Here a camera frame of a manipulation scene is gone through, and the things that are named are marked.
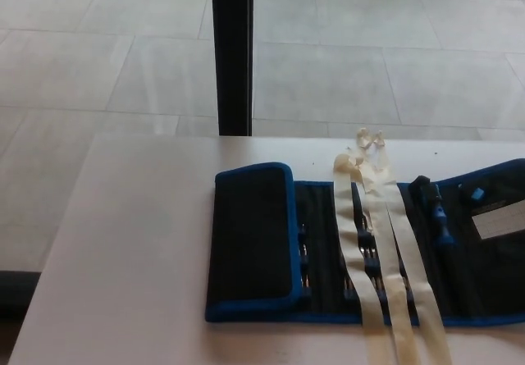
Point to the black window frame post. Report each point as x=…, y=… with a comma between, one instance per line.
x=231, y=53

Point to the white label card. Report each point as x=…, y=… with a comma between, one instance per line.
x=502, y=223

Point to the black blue-trimmed toolkit pouch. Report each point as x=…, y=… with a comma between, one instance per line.
x=246, y=238

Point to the small blue adapter piece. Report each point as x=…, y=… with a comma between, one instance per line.
x=476, y=194

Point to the beige masking tape strip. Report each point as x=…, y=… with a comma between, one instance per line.
x=383, y=234
x=348, y=234
x=412, y=242

